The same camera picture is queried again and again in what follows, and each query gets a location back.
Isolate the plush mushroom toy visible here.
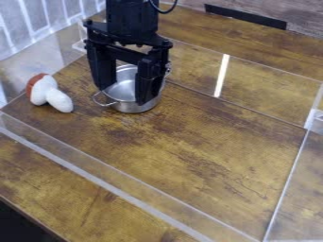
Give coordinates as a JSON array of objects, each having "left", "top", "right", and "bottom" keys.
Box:
[{"left": 26, "top": 73, "right": 73, "bottom": 113}]

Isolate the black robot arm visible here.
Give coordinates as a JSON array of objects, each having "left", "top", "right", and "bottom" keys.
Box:
[{"left": 83, "top": 0, "right": 173, "bottom": 106}]

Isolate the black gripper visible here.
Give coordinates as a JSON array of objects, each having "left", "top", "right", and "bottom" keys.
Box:
[{"left": 83, "top": 20, "right": 173, "bottom": 106}]

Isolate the black strip on table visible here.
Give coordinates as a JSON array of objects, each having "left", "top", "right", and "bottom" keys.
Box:
[{"left": 204, "top": 4, "right": 288, "bottom": 30}]

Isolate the small steel pot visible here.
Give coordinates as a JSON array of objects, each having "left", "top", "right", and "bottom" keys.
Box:
[{"left": 92, "top": 64, "right": 165, "bottom": 113}]

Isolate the clear acrylic barrier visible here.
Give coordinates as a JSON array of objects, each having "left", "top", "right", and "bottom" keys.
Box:
[{"left": 0, "top": 18, "right": 323, "bottom": 242}]

